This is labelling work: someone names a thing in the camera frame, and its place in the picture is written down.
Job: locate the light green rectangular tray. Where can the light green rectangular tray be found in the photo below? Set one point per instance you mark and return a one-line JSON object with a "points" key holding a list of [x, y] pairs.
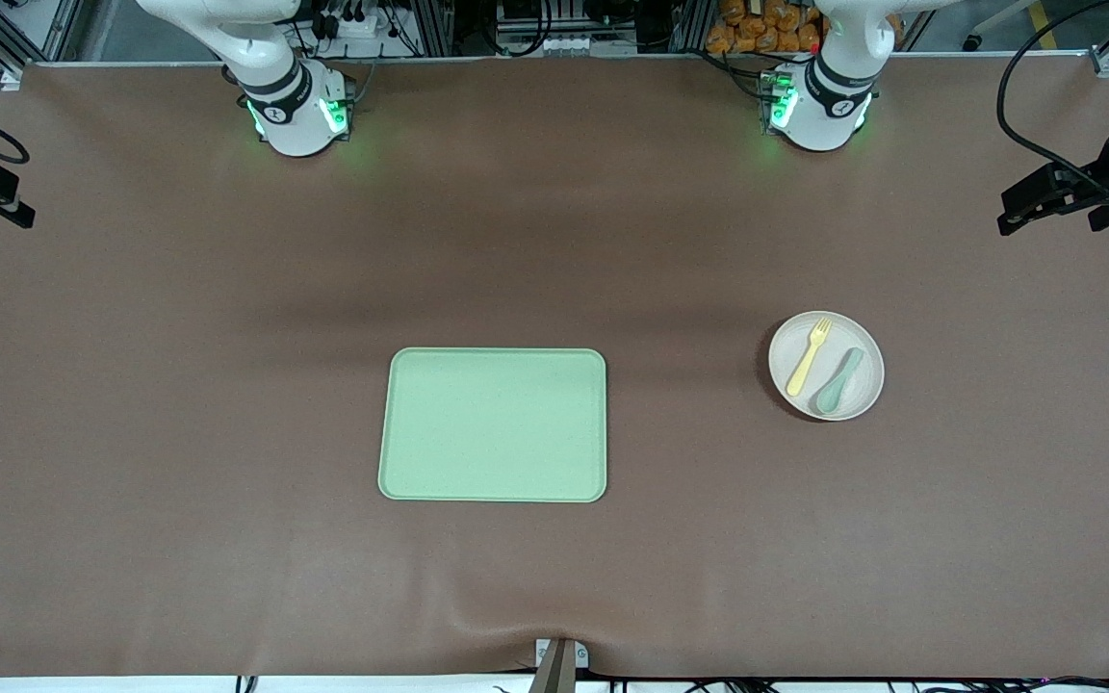
{"points": [[439, 462]]}

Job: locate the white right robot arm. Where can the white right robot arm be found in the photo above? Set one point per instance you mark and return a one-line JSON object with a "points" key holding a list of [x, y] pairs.
{"points": [[299, 125]]}

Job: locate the grey-green plastic spoon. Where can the grey-green plastic spoon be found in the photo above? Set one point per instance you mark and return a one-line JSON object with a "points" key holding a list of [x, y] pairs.
{"points": [[829, 397]]}

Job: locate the brown table cover mat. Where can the brown table cover mat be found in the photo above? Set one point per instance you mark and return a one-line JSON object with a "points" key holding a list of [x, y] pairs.
{"points": [[227, 577]]}

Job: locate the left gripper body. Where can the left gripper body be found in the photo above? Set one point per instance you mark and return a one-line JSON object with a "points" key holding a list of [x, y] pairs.
{"points": [[1090, 186]]}

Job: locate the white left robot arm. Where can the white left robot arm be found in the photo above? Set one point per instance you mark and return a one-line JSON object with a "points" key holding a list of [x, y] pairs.
{"points": [[819, 125]]}

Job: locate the aluminium frame post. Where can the aluminium frame post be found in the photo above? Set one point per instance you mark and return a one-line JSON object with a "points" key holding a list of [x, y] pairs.
{"points": [[434, 24], [692, 24]]}

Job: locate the yellow plastic fork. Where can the yellow plastic fork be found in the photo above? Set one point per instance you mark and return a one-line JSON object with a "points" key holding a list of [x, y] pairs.
{"points": [[808, 366]]}

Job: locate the beige round plate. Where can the beige round plate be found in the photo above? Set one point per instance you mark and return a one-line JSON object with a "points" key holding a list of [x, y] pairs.
{"points": [[853, 332]]}

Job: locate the white power strip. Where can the white power strip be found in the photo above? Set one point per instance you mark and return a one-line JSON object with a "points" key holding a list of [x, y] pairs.
{"points": [[362, 27]]}

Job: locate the bag of orange items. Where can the bag of orange items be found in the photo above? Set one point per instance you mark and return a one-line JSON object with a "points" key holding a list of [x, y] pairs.
{"points": [[757, 29]]}

